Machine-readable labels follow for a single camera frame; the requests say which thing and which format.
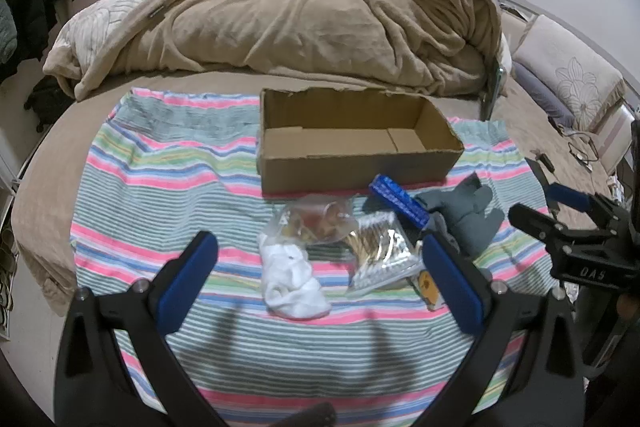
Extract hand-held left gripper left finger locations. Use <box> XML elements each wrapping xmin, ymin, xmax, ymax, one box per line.
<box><xmin>54</xmin><ymin>231</ymin><xmax>236</xmax><ymax>427</ymax></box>

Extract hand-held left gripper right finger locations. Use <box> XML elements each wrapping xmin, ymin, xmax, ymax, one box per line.
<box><xmin>400</xmin><ymin>232</ymin><xmax>586</xmax><ymax>427</ymax></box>

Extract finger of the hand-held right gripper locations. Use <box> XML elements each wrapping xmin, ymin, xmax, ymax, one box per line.
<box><xmin>508</xmin><ymin>203</ymin><xmax>593</xmax><ymax>255</ymax></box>
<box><xmin>527</xmin><ymin>159</ymin><xmax>615</xmax><ymax>229</ymax></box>

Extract cartoon print tissue pack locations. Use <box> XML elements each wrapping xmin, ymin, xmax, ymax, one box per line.
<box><xmin>412</xmin><ymin>271</ymin><xmax>443</xmax><ymax>310</ymax></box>

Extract cotton swab bag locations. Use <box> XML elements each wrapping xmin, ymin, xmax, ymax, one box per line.
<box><xmin>345</xmin><ymin>212</ymin><xmax>426</xmax><ymax>298</ymax></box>

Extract blue tissue packet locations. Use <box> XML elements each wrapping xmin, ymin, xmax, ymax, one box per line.
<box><xmin>369</xmin><ymin>174</ymin><xmax>431</xmax><ymax>230</ymax></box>

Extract white socks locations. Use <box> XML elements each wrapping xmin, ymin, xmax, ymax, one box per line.
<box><xmin>259</xmin><ymin>241</ymin><xmax>332</xmax><ymax>320</ymax></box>

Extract clear snack bag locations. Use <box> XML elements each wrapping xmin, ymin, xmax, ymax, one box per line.
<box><xmin>270</xmin><ymin>199</ymin><xmax>353</xmax><ymax>248</ymax></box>

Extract brown cardboard box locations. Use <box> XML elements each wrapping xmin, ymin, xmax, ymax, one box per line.
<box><xmin>256</xmin><ymin>88</ymin><xmax>466</xmax><ymax>198</ymax></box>

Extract small black object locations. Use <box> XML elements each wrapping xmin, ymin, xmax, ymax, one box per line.
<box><xmin>530</xmin><ymin>149</ymin><xmax>555</xmax><ymax>172</ymax></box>

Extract white cushion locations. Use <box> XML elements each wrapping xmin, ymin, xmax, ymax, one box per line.
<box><xmin>595</xmin><ymin>107</ymin><xmax>636</xmax><ymax>172</ymax></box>

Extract striped cloth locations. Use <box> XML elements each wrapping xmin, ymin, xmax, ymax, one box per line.
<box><xmin>70</xmin><ymin>88</ymin><xmax>556</xmax><ymax>427</ymax></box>

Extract grey blue pillow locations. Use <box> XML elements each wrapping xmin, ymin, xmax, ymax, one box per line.
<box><xmin>512</xmin><ymin>62</ymin><xmax>576</xmax><ymax>128</ymax></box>

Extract floral pillow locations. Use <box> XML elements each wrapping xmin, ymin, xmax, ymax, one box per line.
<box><xmin>512</xmin><ymin>14</ymin><xmax>626</xmax><ymax>132</ymax></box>

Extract bed with beige sheet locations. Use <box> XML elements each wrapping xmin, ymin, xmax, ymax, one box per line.
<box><xmin>10</xmin><ymin>72</ymin><xmax>616</xmax><ymax>323</ymax></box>

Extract black bag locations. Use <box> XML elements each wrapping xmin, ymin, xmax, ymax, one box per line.
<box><xmin>25</xmin><ymin>77</ymin><xmax>76</xmax><ymax>132</ymax></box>

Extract white patterned quilt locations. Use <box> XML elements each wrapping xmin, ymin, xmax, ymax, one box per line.
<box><xmin>50</xmin><ymin>0</ymin><xmax>201</xmax><ymax>78</ymax></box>

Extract beige fleece blanket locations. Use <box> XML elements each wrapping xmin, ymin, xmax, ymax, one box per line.
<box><xmin>42</xmin><ymin>0</ymin><xmax>503</xmax><ymax>100</ymax></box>

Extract grey quilted garment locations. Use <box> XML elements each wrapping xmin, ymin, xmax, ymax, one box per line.
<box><xmin>0</xmin><ymin>0</ymin><xmax>18</xmax><ymax>80</ymax></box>

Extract black charger cable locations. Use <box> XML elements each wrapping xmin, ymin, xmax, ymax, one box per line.
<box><xmin>547</xmin><ymin>117</ymin><xmax>601</xmax><ymax>170</ymax></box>

